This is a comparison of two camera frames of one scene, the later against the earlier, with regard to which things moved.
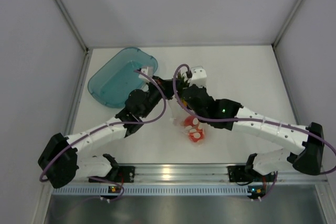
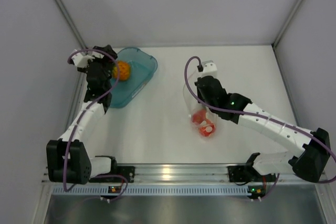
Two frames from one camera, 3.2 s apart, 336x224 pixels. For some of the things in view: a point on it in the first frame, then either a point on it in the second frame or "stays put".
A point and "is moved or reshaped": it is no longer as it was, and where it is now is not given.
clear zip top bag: (190, 125) is moved or reshaped
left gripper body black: (155, 93) to (106, 62)
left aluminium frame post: (64, 11) stays put
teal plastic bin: (110, 85) stays put
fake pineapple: (182, 82) to (124, 71)
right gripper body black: (201, 114) to (200, 97)
